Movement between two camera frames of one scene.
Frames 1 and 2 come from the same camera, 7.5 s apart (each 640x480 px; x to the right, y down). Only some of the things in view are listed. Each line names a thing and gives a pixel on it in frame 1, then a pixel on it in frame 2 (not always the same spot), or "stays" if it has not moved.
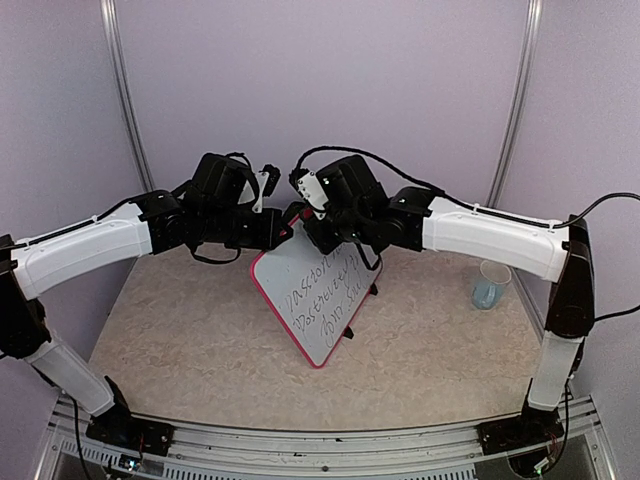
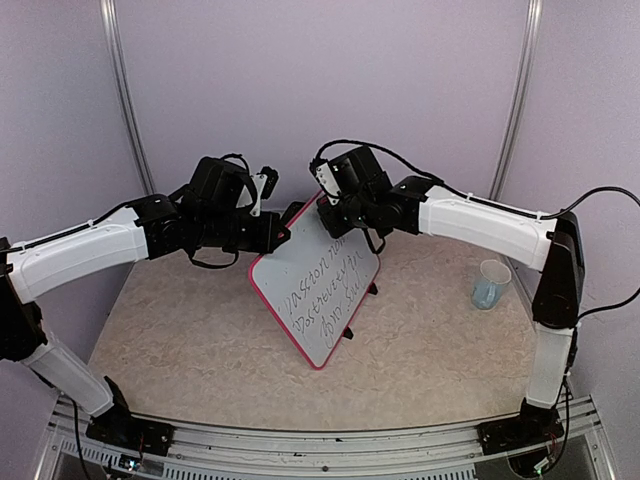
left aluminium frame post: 112,35 stays
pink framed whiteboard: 316,295 stays
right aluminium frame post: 532,44 stays
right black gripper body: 327,243 -> 337,228
